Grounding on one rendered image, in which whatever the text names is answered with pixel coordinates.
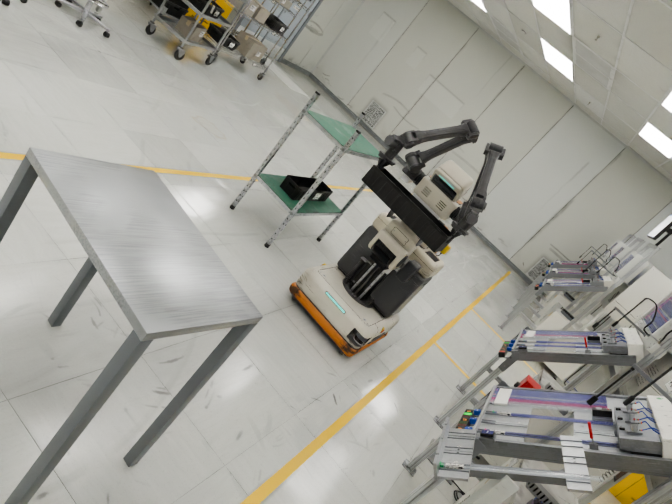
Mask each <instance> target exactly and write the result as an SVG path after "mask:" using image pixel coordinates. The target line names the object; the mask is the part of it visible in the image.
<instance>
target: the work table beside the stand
mask: <svg viewBox="0 0 672 504"><path fill-rule="evenodd" d="M38 176H39V178H40V179H41V181H42V182H43V184H44V186H45V187H46V189H47V190H48V192H49V194H50V195H51V197H52V199H53V200H54V202H55V203H56V205H57V207H58V208H59V210H60V211H61V213H62V215H63V216H64V218H65V220H66V221H67V223H68V224H69V226H70V228H71V229H72V231H73V232H74V234H75V236H76V237H77V239H78V241H79V242H80V244H81V245H82V247H83V249H84V250H85V252H86V253H87V255H88V258H87V260H86V261H85V263H84V264H83V266H82V268H81V269H80V271H79V272H78V274H77V275H76V277H75V278H74V280H73V281H72V283H71V284H70V286H69V287H68V289H67V290H66V292H65V294H64V295H63V297H62V298H61V300H60V301H59V303H58V304H57V306H56V307H55V309H54V310H53V312H52V313H51V315H50V317H49V318H48V322H49V323H50V325H51V327H56V326H61V325H62V323H63V322H64V320H65V319H66V317H67V316H68V314H69V313H70V311H71V310H72V308H73V307H74V305H75V304H76V302H77V301H78V299H79V298H80V296H81V295H82V293H83V292H84V290H85V289H86V287H87V286H88V284H89V283H90V281H91V280H92V278H93V277H94V275H95V274H96V272H97V271H98V273H99V274H100V276H101V278H102V279H103V281H104V282H105V284H106V286H107V287H108V289H109V291H110V292H111V294H112V295H113V297H114V299H115V300H116V302H117V303H118V305H119V307H120V308H121V310H122V312H123V313H124V315H125V316H126V318H127V320H128V321H129V323H130V324H131V326H132V328H133V330H132V332H131V333H130V334H129V336H128V337H127V338H126V340H125V341H124V343H123V344H122V345H121V347H120V348H119V349H118V351H117V352H116V353H115V355H114V356H113V357H112V359H111V360H110V361H109V363H108V364H107V365H106V367H105V368H104V369H103V371H102V372H101V373H100V375H99V376H98V378H97V379H96V380H95V382H94V383H93V384H92V386H91V387H90V388H89V390H88V391H87V392H86V394H85V395H84V396H83V398H82V399H81V400H80V402H79V403H78V404H77V406H76V407H75V408H74V410H73V411H72V413H71V414H70V415H69V417H68V418H67V419H66V421H65V422H64V423H63V425H62V426H61V427H60V429H59V430H58V431H57V433H56V434H55V435H54V437H53V438H52V439H51V441H50V442H49V443H48V445H47V446H46V448H45V449H44V450H43V452H42V453H41V454H40V456H39V457H38V458H37V460H36V461H35V462H34V464H33V465H32V466H31V468H30V469H29V470H28V472H27V473H26V474H25V476H24V477H23V478H22V480H21V481H20V483H19V484H18V485H17V487H16V488H15V489H14V491H13V492H12V493H11V495H10V496H9V497H8V499H7V500H6V501H5V503H4V504H28V502H29V501H30V500H31V498H32V497H33V496H34V494H35V493H36V492H37V491H38V489H39V488H40V487H41V485H42V484H43V483H44V481H45V480H46V479H47V478H48V476H49V475H50V474H51V472H52V471H53V470H54V468H55V467H56V466H57V465H58V463H59V462H60V461H61V459H62V458H63V457H64V455H65V454H66V453H67V452H68V450H69V449H70V448H71V446H72V445H73V444H74V443H75V441H76V440H77V439H78V437H79V436H80V435H81V433H82V432H83V431H84V430H85V428H86V427H87V426H88V424H89V423H90V422H91V420H92V419H93V418H94V417H95V415H96V414H97V413H98V411H99V410H100V409H101V407H102V406H103V405H104V404H105V402H106V401H107V400H108V398H109V397H110V396H111V394H112V393H113V392H114V391H115V389H116V388H117V387H118V385H119V384H120V383H121V382H122V380H123V379H124V378H125V376H126V375H127V374H128V372H129V371H130V370H131V369H132V367H133V366H134V365H135V363H136V362H137V361H138V359H139V358H140V357H141V356H142V354H143V353H144V352H145V350H146V349H147V348H148V346H149V345H150V344H151V343H152V341H153V339H160V338H166V337H172V336H179V335H185V334H191V333H198V332H204V331H210V330H217V329H223V328H229V327H233V328H232V329H231V330H230V331H229V332H228V333H227V335H226V336H225V337H224V338H223V339H222V341H221V342H220V343H219V344H218V345H217V347H216V348H215V349H214V350H213V351H212V353H211V354H210V355H209V356H208V357H207V359H206V360H205V361H204V362H203V363H202V365H201V366H200V367H199V368H198V369H197V370H196V372H195V373H194V374H193V375H192V376H191V378H190V379H189V380H188V381H187V382H186V384H185V385H184V386H183V387H182V388H181V390H180V391H179V392H178V393H177V394H176V396H175V397H174V398H173V399H172V400H171V402H170V403H169V404H168V405H167V406H166V407H165V409H164V410H163V411H162V412H161V413H160V415H159V416H158V417H157V418H156V419H155V421H154V422H153V423H152V424H151V425H150V427H149V428H148V429H147V430H146V431H145V433H144V434H143V435H142V436H141V437H140V438H139V440H138V441H137V442H136V443H135V444H134V446H133V447H132V448H131V449H130V450H129V452H128V453H127V454H126V455H125V456H124V458H123V459H124V461H125V462H126V464H127V466H128V467H130V466H133V465H135V464H137V463H138V462H139V461H140V460H141V459H142V457H143V456H144V455H145V454H146V453H147V452H148V450H149V449H150V448H151V447H152V446H153V445H154V443H155V442H156V441H157V440H158V439H159V438H160V436H161V435H162V434H163V433H164V432H165V431H166V430H167V428H168V427H169V426H170V425H171V424H172V423H173V421H174V420H175V419H176V418H177V417H178V416H179V414H180V413H181V412H182V411H183V410H184V409H185V407H186V406H187V405H188V404H189V403H190V402H191V400H192V399H193V398H194V397H195V396H196V395H197V393H198V392H199V391H200V390H201V389H202V388H203V386H204V385H205V384H206V383H207V382H208V381H209V379H210V378H211V377H212V376H213V375H214V374H215V372H216V371H217V370H218V369H219V368H220V367H221V365H222V364H223V363H224V362H225V361H226V360H227V358H228V357H229V356H230V355H231V354H232V353H233V351H234V350H235V349H236V348H237V347H238V346H239V345H240V343H241V342H242V341H243V340H244V339H245V338H246V336H247V335H248V334H249V333H250V332H251V331H252V329H253V328H254V327H255V326H256V325H257V324H258V322H259V321H260V320H261V319H262V318H263V316H262V314H261V313H260V312H259V310H258V309H257V308H256V306H255V305H254V304H253V302H252V301H251V300H250V298H249V297H248V296H247V294H246V293H245V292H244V290H243V289H242V288H241V286H240V285H239V284H238V282H237V281H236V280H235V278H234V277H233V275H232V274H231V273H230V271H229V270H228V269H227V267H226V266H225V265H224V263H223V262H222V261H221V259H220V258H219V257H218V255H217V254H216V253H215V251H214V250H213V249H212V247H211V246H210V245H209V243H208V242H207V241H206V239H205V238H204V237H203V235H202V234H201V233H200V231H199V230H198V229H197V227H196V226H195V224H194V223H193V222H192V220H191V219H190V218H189V216H188V215H187V214H186V212H185V211H184V210H183V208H182V207H181V206H180V204H179V203H178V202H177V200H176V199H175V198H174V196H173V195H172V194H171V192H170V191H169V190H168V188H167V187H166V186H165V184H164V183H163V182H162V180H161V179H160V177H159V176H158V175H157V173H156V172H155V171H153V170H148V169H143V168H137V167H132V166H127V165H121V164H116V163H111V162H106V161H100V160H95V159H90V158H85V157H79V156H74V155H69V154H64V153H58V152H53V151H48V150H42V149H37V148H32V147H29V149H28V151H27V153H26V155H25V157H24V158H23V160H22V162H21V164H20V166H19V168H18V169H17V171H16V173H15V175H14V177H13V179H12V180H11V182H10V184H9V186H8V188H7V190H6V191H5V193H4V195H3V197H2V199H1V201H0V243H1V241H2V239H3V238H4V236H5V234H6V232H7V231H8V229H9V227H10V225H11V223H12V222H13V220H14V218H15V216H16V215H17V213H18V211H19V209H20V208H21V206H22V204H23V202H24V200H25V199H26V197H27V195H28V193H29V192H30V190H31V188H32V186H33V185H34V183H35V181H36V179H37V177H38Z"/></svg>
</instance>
